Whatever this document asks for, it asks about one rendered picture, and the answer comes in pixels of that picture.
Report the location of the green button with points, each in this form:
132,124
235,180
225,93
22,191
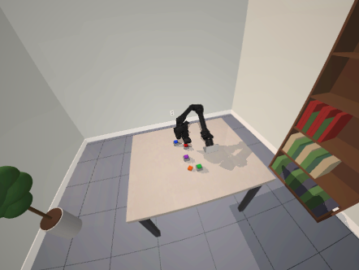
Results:
199,167

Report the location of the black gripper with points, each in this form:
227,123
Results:
186,138

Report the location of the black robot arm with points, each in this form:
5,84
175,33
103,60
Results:
183,126

